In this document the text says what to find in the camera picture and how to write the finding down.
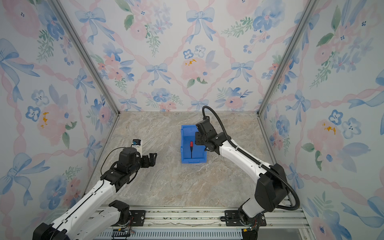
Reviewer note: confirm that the red handled screwdriver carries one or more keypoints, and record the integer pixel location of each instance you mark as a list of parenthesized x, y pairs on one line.
[(191, 148)]

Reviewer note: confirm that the aluminium mounting rail frame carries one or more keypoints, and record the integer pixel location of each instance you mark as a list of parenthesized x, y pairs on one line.
[(168, 223)]

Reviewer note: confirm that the right aluminium corner post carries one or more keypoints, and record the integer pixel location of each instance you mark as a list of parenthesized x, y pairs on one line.
[(291, 47)]

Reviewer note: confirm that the left aluminium corner post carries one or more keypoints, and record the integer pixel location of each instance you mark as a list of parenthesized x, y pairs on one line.
[(85, 56)]

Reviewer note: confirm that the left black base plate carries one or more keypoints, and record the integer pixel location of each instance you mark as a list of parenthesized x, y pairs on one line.
[(135, 217)]

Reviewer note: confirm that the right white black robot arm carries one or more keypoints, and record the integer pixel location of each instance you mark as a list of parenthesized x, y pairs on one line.
[(270, 189)]

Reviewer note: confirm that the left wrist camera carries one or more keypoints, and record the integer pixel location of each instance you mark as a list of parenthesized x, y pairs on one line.
[(136, 143)]

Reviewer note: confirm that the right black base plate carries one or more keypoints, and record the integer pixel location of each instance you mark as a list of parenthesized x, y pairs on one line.
[(234, 218)]

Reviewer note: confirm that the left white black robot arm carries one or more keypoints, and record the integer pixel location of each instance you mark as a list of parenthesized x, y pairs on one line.
[(77, 223)]

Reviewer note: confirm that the aluminium corner post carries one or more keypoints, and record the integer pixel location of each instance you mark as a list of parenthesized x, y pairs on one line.
[(291, 47), (85, 56)]

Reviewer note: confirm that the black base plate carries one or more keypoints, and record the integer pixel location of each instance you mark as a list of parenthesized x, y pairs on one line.
[(135, 217), (234, 218)]

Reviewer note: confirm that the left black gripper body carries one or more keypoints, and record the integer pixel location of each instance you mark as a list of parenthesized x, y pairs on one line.
[(144, 161)]

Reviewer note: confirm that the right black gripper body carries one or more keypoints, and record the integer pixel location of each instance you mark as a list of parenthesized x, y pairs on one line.
[(199, 141)]

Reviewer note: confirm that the blue plastic bin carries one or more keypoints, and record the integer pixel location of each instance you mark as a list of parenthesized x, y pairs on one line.
[(199, 153)]

